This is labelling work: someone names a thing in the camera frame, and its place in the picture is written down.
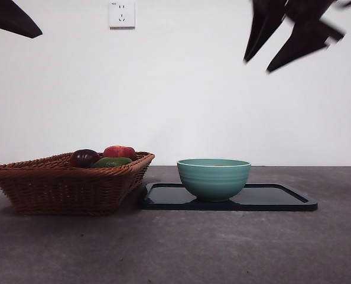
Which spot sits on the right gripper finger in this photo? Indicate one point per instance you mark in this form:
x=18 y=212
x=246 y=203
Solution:
x=264 y=23
x=299 y=44

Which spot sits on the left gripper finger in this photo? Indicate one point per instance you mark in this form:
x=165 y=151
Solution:
x=7 y=17

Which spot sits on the teal ribbed bowl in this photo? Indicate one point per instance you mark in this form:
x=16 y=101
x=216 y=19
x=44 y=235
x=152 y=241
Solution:
x=214 y=183

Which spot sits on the dark teal rectangular tray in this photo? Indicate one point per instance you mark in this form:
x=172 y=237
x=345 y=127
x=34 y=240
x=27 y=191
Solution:
x=264 y=198

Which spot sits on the dark purple round fruit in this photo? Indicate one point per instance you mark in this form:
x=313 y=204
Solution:
x=84 y=158

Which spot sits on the green avocado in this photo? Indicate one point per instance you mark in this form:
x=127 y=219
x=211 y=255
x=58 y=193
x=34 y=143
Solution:
x=112 y=162

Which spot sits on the brown wicker basket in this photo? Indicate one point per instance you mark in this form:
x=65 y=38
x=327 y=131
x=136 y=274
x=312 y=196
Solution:
x=66 y=189

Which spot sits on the white wall socket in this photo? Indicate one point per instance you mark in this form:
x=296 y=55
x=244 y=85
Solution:
x=122 y=20

